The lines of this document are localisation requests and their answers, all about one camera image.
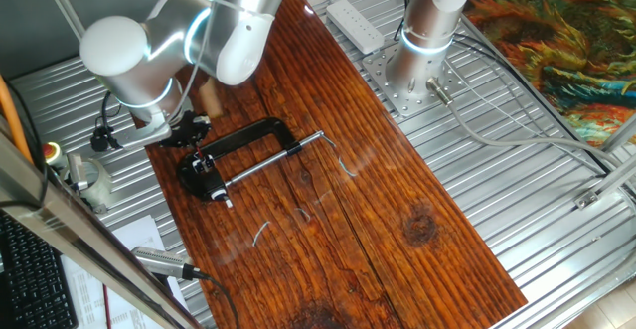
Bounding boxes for red pen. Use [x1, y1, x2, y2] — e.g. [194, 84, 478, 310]
[102, 283, 113, 329]

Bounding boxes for silver handheld device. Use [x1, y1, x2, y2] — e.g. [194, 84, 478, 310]
[131, 247, 210, 281]

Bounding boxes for thin white cable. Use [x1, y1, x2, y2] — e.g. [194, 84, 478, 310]
[446, 55, 602, 174]

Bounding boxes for aluminium frame post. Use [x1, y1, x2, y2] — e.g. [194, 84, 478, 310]
[37, 0, 86, 41]

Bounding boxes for aluminium profile strut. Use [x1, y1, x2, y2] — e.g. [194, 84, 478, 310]
[573, 114, 636, 211]

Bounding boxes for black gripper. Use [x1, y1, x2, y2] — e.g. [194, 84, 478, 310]
[158, 111, 213, 151]

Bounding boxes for printed paper sheet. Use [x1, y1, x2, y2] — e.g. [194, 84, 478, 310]
[62, 214, 190, 329]

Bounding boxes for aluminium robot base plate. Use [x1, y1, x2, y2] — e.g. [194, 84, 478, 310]
[361, 43, 468, 117]

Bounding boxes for black device cable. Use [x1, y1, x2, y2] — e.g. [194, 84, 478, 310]
[198, 268, 240, 329]

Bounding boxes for orange tube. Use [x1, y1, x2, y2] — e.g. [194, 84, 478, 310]
[0, 74, 34, 166]

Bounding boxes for red emergency stop button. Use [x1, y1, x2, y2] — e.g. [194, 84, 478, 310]
[42, 142, 69, 171]

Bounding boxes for brown wooden board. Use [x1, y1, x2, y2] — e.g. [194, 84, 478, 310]
[131, 0, 528, 329]

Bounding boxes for clear tape roll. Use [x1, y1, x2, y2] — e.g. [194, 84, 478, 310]
[69, 157, 115, 214]

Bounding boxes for black keyboard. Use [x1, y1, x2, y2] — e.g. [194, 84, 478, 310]
[0, 212, 80, 329]

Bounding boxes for black C-clamp with steel screw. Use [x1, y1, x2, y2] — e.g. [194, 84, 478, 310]
[177, 115, 338, 202]

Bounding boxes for white power strip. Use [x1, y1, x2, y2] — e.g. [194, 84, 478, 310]
[325, 0, 386, 56]

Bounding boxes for thick grey cable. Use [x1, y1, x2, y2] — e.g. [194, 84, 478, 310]
[425, 77, 636, 191]

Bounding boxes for colourful painted cloth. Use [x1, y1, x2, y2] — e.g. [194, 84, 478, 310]
[464, 0, 636, 146]

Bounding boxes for aluminium frame bar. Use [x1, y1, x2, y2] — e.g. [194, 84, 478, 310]
[0, 119, 203, 329]

